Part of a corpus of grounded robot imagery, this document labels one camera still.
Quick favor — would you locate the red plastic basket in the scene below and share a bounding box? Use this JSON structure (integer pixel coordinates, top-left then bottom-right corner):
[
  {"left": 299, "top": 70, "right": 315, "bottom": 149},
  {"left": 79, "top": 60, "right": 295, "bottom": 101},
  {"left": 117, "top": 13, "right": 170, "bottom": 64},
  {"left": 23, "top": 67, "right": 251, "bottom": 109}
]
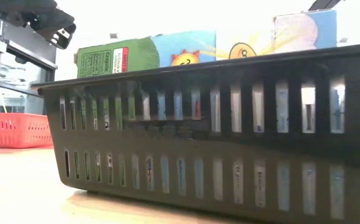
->
[{"left": 0, "top": 111, "right": 54, "bottom": 149}]

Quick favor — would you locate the green yellow crayon box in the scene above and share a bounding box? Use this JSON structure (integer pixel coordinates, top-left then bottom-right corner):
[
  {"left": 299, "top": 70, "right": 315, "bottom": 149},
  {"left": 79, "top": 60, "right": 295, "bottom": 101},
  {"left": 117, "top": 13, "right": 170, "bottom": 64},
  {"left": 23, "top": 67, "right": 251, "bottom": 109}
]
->
[{"left": 73, "top": 8, "right": 346, "bottom": 218}]

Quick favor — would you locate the black slotted plastic basket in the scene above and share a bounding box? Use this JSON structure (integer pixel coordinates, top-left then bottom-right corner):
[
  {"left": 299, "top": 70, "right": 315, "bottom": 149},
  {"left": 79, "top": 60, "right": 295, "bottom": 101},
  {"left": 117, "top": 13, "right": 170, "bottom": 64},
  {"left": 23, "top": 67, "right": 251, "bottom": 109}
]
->
[{"left": 30, "top": 42, "right": 360, "bottom": 224}]

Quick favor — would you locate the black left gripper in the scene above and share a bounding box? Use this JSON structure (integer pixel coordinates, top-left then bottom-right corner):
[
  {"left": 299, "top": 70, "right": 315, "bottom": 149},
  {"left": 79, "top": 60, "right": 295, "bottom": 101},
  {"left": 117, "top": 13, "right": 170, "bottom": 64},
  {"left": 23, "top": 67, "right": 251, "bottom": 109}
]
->
[{"left": 0, "top": 0, "right": 58, "bottom": 26}]

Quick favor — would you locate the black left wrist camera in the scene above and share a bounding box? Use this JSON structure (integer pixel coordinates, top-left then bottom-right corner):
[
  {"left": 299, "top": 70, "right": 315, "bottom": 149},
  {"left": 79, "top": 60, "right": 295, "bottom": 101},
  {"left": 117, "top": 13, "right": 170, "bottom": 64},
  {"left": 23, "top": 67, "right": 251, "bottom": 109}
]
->
[{"left": 30, "top": 8, "right": 77, "bottom": 50}]

